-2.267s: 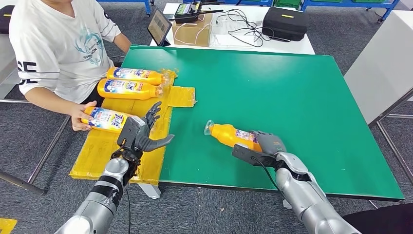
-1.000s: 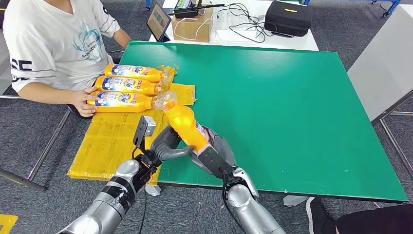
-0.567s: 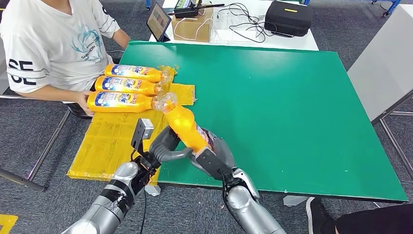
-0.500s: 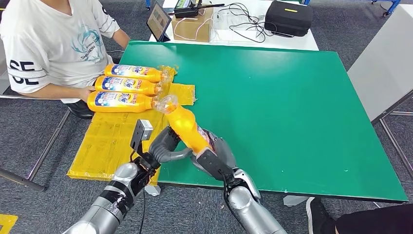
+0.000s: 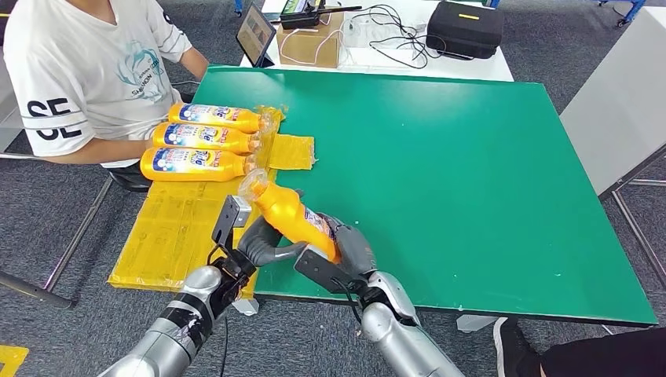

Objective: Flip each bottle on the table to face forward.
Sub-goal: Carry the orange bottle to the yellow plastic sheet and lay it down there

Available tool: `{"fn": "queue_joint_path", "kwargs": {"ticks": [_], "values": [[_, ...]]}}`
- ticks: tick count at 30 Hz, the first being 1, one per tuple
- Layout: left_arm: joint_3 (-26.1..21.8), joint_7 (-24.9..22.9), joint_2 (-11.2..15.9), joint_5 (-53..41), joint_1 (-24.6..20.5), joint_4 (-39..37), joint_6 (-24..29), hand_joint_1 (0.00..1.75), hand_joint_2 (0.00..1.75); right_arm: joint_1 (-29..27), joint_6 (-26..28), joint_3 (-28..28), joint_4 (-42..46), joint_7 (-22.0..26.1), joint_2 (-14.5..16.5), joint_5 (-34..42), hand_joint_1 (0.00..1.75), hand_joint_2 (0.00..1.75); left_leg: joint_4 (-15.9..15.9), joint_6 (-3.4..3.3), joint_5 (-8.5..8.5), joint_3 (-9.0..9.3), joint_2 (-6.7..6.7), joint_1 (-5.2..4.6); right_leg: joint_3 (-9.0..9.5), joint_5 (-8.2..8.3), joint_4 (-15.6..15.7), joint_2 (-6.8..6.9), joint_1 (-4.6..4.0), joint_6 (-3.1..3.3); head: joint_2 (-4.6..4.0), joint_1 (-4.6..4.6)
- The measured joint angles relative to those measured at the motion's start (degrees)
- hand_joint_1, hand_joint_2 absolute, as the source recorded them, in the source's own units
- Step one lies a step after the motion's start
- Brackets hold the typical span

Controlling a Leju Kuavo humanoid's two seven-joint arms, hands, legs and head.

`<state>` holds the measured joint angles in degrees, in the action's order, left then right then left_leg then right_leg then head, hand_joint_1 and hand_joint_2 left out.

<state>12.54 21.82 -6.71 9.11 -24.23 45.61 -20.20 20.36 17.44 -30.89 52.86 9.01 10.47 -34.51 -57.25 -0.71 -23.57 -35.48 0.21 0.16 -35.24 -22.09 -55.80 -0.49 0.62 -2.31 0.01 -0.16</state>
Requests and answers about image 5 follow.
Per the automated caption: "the grey metal table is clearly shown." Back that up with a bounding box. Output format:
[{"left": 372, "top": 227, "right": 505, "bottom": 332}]
[{"left": 0, "top": 49, "right": 113, "bottom": 310}]

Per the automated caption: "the person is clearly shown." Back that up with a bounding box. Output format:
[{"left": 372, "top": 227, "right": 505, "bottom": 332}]
[
  {"left": 2, "top": 0, "right": 210, "bottom": 192},
  {"left": 492, "top": 317, "right": 666, "bottom": 377}
]

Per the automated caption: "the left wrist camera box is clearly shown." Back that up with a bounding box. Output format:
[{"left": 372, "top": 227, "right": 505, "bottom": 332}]
[{"left": 210, "top": 195, "right": 254, "bottom": 251}]

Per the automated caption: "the black carrying case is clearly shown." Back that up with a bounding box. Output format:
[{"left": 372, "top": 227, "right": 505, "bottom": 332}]
[{"left": 425, "top": 1, "right": 505, "bottom": 60}]

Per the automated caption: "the brown cardboard box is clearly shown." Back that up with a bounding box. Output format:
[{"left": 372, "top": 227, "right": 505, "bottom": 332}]
[{"left": 276, "top": 11, "right": 346, "bottom": 69}]

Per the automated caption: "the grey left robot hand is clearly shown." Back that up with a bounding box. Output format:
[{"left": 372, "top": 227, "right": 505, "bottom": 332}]
[{"left": 236, "top": 215, "right": 308, "bottom": 267}]

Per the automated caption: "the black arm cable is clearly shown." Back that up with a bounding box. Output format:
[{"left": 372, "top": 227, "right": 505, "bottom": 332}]
[
  {"left": 330, "top": 278, "right": 365, "bottom": 326},
  {"left": 218, "top": 314, "right": 230, "bottom": 377}
]

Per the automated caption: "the white table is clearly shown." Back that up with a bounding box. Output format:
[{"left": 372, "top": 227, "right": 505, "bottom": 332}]
[{"left": 239, "top": 0, "right": 515, "bottom": 83}]

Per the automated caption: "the light grey table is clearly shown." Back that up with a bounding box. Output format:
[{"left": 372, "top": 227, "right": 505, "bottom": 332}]
[{"left": 559, "top": 5, "right": 666, "bottom": 290}]

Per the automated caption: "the clear plastic container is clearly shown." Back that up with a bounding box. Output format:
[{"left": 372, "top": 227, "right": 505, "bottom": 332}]
[{"left": 342, "top": 16, "right": 375, "bottom": 50}]

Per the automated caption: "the black handheld controller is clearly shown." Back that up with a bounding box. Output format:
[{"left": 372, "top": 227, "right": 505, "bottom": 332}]
[{"left": 280, "top": 0, "right": 364, "bottom": 31}]

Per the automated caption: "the yellow taped cardboard mat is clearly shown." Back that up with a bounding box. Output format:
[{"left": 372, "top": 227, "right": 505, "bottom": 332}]
[{"left": 108, "top": 105, "right": 317, "bottom": 300}]

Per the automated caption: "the black tablet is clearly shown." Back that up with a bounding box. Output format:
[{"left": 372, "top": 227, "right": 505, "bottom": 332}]
[{"left": 235, "top": 2, "right": 278, "bottom": 68}]

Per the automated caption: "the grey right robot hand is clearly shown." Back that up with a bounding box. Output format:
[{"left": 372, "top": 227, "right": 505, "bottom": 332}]
[{"left": 312, "top": 212, "right": 377, "bottom": 276}]

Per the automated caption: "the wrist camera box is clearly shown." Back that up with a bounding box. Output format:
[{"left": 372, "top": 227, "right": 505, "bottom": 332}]
[
  {"left": 210, "top": 195, "right": 254, "bottom": 251},
  {"left": 294, "top": 245, "right": 365, "bottom": 295}
]

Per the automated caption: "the orange detergent bottle clear cap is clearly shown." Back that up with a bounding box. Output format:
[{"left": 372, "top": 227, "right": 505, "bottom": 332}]
[
  {"left": 238, "top": 169, "right": 342, "bottom": 264},
  {"left": 152, "top": 122, "right": 264, "bottom": 156},
  {"left": 139, "top": 147, "right": 258, "bottom": 183},
  {"left": 167, "top": 102, "right": 274, "bottom": 135}
]

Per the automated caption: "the white cable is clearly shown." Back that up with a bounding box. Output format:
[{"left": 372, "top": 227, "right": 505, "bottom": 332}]
[{"left": 278, "top": 14, "right": 346, "bottom": 67}]

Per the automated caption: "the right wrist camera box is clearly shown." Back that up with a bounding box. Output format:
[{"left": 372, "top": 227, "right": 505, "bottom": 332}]
[{"left": 294, "top": 245, "right": 365, "bottom": 295}]

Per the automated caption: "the white table foot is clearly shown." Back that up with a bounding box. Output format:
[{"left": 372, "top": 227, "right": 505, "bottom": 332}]
[
  {"left": 456, "top": 314, "right": 500, "bottom": 334},
  {"left": 231, "top": 297, "right": 260, "bottom": 317}
]

